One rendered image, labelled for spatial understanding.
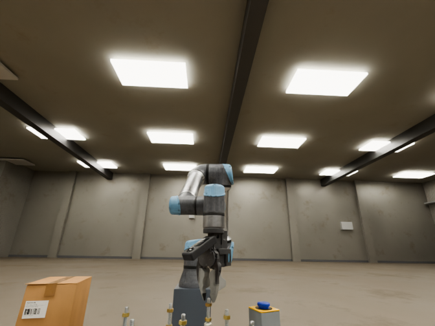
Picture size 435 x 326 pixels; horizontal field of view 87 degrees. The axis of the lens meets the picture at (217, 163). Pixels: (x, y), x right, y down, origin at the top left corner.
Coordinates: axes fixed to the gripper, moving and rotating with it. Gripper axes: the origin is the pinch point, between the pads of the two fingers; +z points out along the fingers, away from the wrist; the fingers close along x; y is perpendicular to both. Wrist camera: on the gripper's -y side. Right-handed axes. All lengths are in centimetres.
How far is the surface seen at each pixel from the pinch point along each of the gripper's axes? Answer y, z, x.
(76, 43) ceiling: -14, -301, 286
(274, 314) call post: 15.4, 4.7, -13.9
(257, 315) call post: 11.3, 5.0, -10.5
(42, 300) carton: -20, 13, 98
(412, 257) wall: 1213, 13, 59
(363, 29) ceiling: 251, -302, -38
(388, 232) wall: 1155, -83, 114
